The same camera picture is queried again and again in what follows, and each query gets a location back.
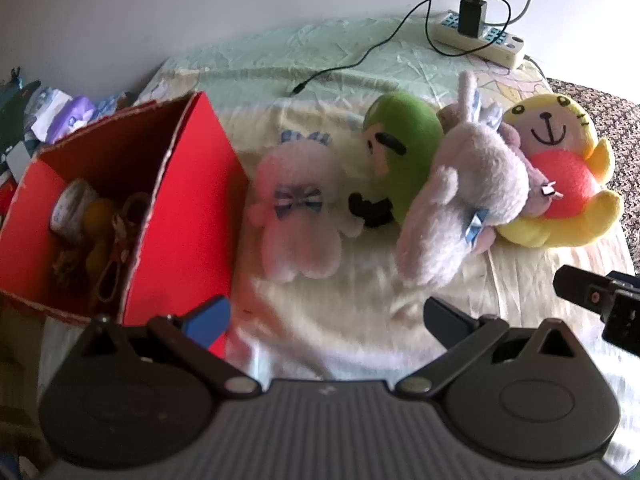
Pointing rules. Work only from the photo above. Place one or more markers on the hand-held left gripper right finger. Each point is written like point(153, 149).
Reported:
point(445, 322)

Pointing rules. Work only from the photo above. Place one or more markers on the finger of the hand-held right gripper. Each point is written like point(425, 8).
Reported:
point(580, 287)

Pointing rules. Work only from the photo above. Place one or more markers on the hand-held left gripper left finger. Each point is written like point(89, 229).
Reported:
point(207, 317)

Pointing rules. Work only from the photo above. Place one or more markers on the pink plush bunny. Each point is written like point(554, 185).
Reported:
point(295, 230)

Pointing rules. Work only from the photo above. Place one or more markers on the red cardboard box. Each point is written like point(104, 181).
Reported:
point(200, 170)

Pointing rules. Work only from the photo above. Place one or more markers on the white plush bunny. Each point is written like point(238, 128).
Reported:
point(470, 170)

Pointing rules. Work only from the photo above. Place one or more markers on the yellow tiger plush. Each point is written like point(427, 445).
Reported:
point(550, 120)

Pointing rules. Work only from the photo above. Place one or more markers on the green plush toy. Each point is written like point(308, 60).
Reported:
point(400, 125)

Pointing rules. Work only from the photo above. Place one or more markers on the dark brown fuzzy plush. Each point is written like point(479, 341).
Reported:
point(67, 270)

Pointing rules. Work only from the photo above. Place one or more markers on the small yellow toy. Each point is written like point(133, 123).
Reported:
point(100, 215)

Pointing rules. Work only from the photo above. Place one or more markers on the white patterned roll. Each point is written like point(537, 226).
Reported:
point(72, 205)

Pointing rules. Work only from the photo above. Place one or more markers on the blue patterned pack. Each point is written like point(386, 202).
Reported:
point(112, 102)

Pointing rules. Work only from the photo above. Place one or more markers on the purple tissue pack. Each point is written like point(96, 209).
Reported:
point(72, 117)

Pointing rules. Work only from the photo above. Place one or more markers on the grey card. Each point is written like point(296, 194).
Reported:
point(20, 157)

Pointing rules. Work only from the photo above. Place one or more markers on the white power strip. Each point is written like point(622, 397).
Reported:
point(500, 42)

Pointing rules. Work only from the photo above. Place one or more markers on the dark green plastic item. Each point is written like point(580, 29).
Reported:
point(15, 105)

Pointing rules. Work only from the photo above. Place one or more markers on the black charger plug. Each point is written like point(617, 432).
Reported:
point(472, 17)

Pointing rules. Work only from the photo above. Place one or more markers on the light green bed sheet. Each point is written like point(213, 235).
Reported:
point(330, 45)

